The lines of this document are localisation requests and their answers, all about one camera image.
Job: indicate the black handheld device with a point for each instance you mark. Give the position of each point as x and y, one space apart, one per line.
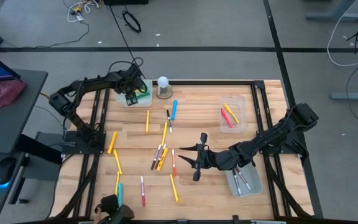
117 214

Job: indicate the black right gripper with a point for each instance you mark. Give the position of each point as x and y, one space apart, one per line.
211 158

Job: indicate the orange Expo marker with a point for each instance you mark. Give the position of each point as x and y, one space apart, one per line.
173 163

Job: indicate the grey desk base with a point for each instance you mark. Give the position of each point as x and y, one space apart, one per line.
42 168

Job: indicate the black box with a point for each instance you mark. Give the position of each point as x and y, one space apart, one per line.
126 2

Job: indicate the dark grey desk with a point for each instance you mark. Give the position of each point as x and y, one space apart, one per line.
8 130

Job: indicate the grey table foot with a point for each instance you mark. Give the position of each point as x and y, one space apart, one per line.
353 95
334 17

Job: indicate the black computer mouse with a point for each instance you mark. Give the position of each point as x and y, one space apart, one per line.
5 169

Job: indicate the brown Expo marker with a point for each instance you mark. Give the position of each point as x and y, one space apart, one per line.
163 147
243 180
154 161

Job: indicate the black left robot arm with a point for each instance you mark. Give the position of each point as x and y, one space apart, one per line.
89 84

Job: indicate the blue highlighter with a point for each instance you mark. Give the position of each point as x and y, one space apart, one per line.
174 109

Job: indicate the yellow Sharpie highlighter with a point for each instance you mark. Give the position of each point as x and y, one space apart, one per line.
164 157
112 142

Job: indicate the teal highlighter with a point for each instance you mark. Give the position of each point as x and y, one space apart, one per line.
120 189

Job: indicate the thin yellow highlighter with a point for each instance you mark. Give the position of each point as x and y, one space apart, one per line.
147 121
231 113
174 188
164 133
117 183
117 161

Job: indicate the clear plastic bin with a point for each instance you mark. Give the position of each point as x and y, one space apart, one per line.
241 124

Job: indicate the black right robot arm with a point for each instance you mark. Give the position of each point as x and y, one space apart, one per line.
275 137

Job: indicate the thin red highlighter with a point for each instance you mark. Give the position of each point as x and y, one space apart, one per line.
226 118

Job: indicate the green highlighter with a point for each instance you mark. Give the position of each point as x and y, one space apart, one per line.
144 94

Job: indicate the white plastic bin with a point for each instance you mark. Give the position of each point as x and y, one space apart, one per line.
145 102

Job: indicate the grey plastic bin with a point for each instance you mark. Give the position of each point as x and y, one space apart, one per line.
255 186

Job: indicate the white light bulb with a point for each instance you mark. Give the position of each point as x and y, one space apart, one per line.
163 82

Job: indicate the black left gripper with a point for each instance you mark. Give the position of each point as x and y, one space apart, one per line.
130 81

